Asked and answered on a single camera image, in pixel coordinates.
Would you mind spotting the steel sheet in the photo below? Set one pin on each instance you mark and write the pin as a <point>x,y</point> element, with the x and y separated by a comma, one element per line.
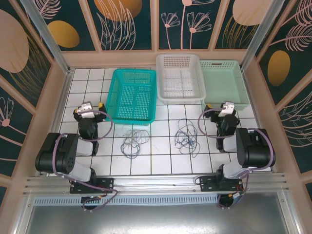
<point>156,219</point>

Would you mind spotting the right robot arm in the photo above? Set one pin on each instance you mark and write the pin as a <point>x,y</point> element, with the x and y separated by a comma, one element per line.
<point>256,151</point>

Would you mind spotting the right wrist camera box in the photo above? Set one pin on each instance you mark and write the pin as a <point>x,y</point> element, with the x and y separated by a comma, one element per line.
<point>226,108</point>

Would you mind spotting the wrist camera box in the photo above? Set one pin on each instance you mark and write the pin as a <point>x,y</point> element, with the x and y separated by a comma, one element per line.
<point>226,108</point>
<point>86,108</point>

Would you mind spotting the teal plastic basket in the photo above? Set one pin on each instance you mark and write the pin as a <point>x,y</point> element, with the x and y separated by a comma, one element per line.
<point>131,97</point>

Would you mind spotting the aluminium frame post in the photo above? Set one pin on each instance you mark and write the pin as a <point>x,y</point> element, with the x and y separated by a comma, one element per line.
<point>48,41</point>
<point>258,36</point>

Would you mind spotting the mint green plastic basket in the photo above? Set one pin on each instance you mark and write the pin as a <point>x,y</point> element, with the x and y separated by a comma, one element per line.
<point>224,85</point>

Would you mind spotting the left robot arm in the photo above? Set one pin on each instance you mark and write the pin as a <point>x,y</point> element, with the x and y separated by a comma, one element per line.
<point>48,156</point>

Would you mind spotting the aluminium mounting rail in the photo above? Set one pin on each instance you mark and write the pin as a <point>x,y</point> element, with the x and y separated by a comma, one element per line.
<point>158,182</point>

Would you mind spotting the white plastic basket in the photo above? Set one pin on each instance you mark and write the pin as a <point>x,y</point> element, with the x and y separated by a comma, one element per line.
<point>180,78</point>

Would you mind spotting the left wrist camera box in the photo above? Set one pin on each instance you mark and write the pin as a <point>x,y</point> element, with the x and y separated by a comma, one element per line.
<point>86,108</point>

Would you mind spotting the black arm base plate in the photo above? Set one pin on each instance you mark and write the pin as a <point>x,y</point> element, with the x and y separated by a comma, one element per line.
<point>207,184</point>
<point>104,185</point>

